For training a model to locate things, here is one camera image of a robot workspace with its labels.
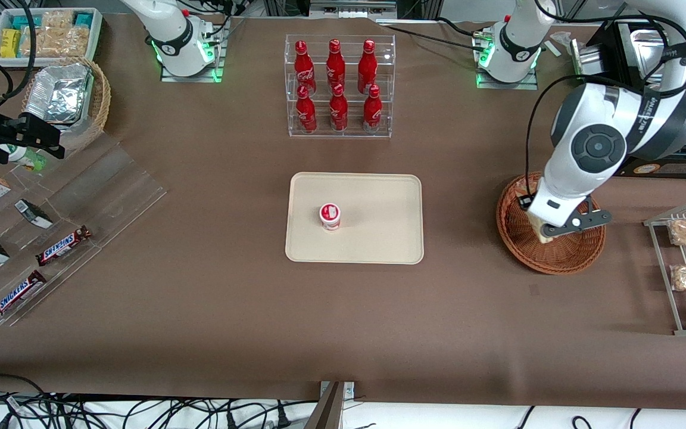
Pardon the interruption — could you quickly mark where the triangle sandwich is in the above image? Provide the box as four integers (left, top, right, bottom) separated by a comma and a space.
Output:
514, 177, 556, 245

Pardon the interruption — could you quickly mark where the brown wicker basket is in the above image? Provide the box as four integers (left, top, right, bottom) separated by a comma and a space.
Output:
495, 171, 607, 276

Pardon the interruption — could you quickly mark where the light wicker basket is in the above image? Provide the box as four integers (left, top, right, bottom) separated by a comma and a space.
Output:
21, 56, 112, 154

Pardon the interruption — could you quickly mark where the beige plastic tray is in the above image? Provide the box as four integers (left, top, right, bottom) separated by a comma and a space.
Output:
285, 172, 425, 265

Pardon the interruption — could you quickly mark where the silver foil container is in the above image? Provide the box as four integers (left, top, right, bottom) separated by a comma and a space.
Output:
24, 62, 95, 126

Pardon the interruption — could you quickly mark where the clear acrylic stepped display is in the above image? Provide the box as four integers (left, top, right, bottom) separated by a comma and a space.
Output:
0, 131, 169, 328

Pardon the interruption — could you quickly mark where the yellow snack packet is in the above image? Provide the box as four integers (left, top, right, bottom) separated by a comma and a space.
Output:
0, 27, 22, 59

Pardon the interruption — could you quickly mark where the clear cracker pack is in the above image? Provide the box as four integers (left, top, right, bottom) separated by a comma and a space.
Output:
20, 25, 91, 59
35, 10, 77, 32

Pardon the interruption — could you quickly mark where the Snickers chocolate bar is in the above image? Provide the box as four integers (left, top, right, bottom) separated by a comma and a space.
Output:
0, 269, 48, 323
35, 225, 93, 268

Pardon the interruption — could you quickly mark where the white plastic bin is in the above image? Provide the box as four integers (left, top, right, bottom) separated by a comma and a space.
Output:
0, 7, 104, 61

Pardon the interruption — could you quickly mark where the black machine yellow panel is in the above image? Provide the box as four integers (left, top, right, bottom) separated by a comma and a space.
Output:
585, 18, 686, 178

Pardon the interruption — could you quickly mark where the silver metal block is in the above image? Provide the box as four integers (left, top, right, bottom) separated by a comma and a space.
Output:
569, 38, 603, 78

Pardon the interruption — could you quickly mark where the clear plastic bag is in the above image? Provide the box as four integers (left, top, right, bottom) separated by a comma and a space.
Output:
550, 30, 577, 58

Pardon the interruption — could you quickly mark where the red Coca-Cola bottle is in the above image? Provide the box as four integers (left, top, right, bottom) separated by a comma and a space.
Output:
293, 39, 318, 96
328, 82, 350, 133
326, 38, 347, 90
357, 39, 379, 95
362, 83, 383, 133
295, 83, 319, 134

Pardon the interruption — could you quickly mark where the stainless steel pan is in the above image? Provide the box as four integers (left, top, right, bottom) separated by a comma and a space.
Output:
628, 26, 672, 73

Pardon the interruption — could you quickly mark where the clear acrylic bottle rack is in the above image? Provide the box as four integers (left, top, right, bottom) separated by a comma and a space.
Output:
285, 33, 397, 139

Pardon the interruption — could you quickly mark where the red white yogurt cup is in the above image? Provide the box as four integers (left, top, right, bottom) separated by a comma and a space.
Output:
319, 203, 342, 232

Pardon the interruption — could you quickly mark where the brown table cover sheet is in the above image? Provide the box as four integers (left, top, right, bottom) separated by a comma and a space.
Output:
0, 12, 686, 412

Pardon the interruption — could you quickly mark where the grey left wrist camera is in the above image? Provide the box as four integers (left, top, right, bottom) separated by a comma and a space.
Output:
540, 208, 613, 238

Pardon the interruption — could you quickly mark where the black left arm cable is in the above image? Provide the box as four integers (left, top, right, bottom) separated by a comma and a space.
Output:
523, 12, 686, 207

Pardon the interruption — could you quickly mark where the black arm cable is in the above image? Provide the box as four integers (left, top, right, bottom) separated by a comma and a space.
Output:
523, 12, 686, 207
0, 0, 39, 109

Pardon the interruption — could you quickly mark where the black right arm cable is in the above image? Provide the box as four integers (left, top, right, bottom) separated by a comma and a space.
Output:
0, 0, 39, 109

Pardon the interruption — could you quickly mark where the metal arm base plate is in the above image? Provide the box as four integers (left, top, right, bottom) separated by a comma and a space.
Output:
160, 17, 226, 83
475, 23, 540, 92

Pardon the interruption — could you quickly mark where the silver wire rack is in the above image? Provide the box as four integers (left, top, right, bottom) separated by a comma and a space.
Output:
643, 199, 686, 336

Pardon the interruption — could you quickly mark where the black table cable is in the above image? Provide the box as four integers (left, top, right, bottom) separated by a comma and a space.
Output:
379, 16, 488, 52

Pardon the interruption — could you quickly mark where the silver metal bracket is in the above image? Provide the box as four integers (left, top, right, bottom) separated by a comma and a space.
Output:
320, 381, 356, 399

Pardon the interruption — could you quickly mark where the grey metal post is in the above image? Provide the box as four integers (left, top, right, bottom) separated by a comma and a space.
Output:
304, 381, 345, 429

